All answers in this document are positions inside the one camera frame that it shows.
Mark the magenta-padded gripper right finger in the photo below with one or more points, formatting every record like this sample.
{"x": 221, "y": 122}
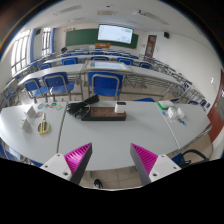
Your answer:
{"x": 161, "y": 165}

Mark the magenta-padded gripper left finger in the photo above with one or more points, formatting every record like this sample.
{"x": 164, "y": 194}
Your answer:
{"x": 60, "y": 163}

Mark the white charger block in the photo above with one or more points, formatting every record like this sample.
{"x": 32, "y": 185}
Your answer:
{"x": 120, "y": 108}

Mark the black-framed blue chair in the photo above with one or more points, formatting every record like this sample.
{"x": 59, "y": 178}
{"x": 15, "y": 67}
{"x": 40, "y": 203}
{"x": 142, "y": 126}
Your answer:
{"x": 191, "y": 152}

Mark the small dark items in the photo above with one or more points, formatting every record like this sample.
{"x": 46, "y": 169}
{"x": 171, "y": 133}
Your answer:
{"x": 184, "y": 123}

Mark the blue printed card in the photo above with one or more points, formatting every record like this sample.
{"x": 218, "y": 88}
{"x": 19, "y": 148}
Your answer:
{"x": 164, "y": 113}

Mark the small white box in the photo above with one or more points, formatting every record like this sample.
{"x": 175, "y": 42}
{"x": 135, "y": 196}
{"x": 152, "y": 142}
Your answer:
{"x": 171, "y": 113}
{"x": 180, "y": 113}

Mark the colourful small cards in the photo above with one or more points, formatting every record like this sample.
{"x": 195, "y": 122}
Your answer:
{"x": 50, "y": 106}

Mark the brown black power strip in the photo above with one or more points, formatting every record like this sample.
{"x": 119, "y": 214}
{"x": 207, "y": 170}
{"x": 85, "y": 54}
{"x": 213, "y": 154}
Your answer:
{"x": 100, "y": 115}

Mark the blue chair seat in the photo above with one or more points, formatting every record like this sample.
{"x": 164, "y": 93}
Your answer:
{"x": 144, "y": 99}

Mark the red-brown door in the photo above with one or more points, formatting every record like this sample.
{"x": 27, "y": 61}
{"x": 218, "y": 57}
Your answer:
{"x": 216, "y": 113}

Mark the blue metal-framed chair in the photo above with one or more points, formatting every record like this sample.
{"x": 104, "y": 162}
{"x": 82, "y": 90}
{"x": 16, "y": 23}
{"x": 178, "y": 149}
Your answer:
{"x": 56, "y": 83}
{"x": 32, "y": 87}
{"x": 105, "y": 85}

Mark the group of grey desks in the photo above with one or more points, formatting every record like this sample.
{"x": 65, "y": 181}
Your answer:
{"x": 60, "y": 70}

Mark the group of blue chairs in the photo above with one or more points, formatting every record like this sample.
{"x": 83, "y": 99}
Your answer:
{"x": 70, "y": 61}

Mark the grey desk with framed top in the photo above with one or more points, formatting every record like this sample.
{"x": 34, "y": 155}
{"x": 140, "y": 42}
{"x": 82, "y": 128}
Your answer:
{"x": 106, "y": 66}

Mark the large window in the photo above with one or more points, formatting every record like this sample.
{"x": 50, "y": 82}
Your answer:
{"x": 20, "y": 51}

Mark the brown classroom door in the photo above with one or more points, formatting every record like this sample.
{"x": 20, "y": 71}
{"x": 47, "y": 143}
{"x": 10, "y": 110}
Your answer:
{"x": 150, "y": 46}

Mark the narrow window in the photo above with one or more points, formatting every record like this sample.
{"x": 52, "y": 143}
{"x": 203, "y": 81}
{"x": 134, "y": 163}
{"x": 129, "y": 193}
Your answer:
{"x": 46, "y": 41}

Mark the orange lectern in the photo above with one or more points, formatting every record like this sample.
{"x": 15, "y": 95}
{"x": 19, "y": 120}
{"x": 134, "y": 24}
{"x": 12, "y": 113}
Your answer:
{"x": 102, "y": 45}

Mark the green chalkboard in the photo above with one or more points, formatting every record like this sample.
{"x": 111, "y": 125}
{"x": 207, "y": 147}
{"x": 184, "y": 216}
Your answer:
{"x": 80, "y": 37}

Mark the projection screen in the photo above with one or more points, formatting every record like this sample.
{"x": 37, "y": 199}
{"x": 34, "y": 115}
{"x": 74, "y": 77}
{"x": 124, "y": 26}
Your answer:
{"x": 115, "y": 34}

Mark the ceiling projector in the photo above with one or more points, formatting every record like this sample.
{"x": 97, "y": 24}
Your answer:
{"x": 138, "y": 13}

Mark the group of ceiling lights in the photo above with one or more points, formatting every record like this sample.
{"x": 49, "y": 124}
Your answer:
{"x": 68, "y": 9}

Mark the ceiling air vent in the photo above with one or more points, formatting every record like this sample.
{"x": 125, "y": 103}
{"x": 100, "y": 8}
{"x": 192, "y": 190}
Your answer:
{"x": 106, "y": 13}

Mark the black wall speaker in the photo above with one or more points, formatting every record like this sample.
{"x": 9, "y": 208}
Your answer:
{"x": 166, "y": 35}
{"x": 38, "y": 32}

